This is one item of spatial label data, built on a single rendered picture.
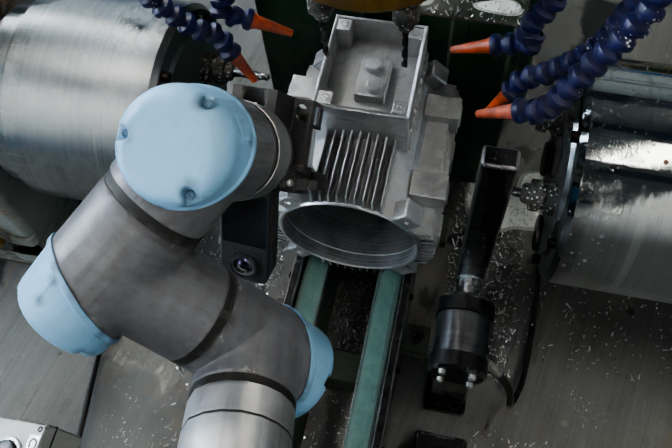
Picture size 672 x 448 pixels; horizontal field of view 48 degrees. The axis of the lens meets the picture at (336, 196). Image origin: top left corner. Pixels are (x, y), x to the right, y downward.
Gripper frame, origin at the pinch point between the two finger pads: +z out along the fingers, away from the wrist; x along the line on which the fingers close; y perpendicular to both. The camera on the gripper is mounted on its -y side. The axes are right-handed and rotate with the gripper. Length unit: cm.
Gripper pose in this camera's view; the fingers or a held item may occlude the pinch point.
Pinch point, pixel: (295, 177)
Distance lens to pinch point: 78.4
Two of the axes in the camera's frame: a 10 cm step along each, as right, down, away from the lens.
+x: -9.8, -1.6, 1.5
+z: 1.6, -0.3, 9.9
